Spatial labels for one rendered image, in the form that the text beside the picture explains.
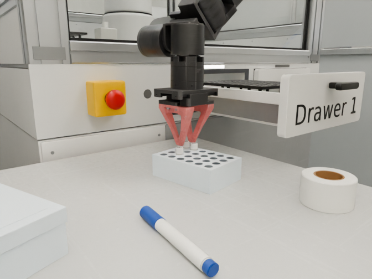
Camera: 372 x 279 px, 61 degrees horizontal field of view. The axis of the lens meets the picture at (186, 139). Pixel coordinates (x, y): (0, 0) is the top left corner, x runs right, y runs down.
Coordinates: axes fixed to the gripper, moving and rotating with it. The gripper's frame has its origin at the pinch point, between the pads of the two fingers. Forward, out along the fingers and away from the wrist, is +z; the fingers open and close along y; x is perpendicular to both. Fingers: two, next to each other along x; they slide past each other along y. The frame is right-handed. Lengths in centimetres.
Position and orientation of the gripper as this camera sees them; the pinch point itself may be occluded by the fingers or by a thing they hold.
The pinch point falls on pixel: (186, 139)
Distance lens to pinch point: 56.8
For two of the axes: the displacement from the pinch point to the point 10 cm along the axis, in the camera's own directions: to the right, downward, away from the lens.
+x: 7.4, 1.7, -6.5
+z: -0.2, 9.7, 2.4
